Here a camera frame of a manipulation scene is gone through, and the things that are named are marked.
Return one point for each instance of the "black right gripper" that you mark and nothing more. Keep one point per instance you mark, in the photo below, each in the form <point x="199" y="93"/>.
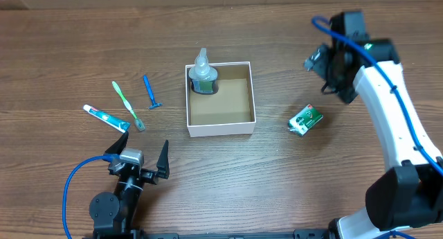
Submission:
<point x="325" y="64"/>

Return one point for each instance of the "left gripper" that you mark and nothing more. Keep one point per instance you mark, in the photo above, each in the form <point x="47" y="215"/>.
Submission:
<point x="144" y="174"/>

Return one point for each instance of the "green soap bar pack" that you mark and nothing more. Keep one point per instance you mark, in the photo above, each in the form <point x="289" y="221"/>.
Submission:
<point x="303" y="121"/>

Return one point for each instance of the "clear pump soap bottle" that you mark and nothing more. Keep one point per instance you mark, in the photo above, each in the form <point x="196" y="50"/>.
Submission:
<point x="203" y="77"/>

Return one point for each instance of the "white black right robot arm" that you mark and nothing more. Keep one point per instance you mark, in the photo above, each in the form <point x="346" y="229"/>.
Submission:
<point x="409" y="193"/>

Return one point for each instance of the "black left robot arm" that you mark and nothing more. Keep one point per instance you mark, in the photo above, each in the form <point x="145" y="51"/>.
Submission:
<point x="113" y="213"/>

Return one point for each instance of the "green white toothbrush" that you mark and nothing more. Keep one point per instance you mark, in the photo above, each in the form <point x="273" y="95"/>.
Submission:
<point x="137" y="121"/>

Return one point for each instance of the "toothpaste tube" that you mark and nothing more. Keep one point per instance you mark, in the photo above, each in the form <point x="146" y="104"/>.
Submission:
<point x="116" y="123"/>

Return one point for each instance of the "blue disposable razor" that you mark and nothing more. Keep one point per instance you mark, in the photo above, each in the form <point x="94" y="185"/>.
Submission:
<point x="154" y="104"/>

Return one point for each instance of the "pink cardboard box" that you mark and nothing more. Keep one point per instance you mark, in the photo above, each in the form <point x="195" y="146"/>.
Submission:
<point x="230" y="111"/>

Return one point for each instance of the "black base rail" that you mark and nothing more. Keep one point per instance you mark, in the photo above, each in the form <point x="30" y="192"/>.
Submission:
<point x="296" y="234"/>

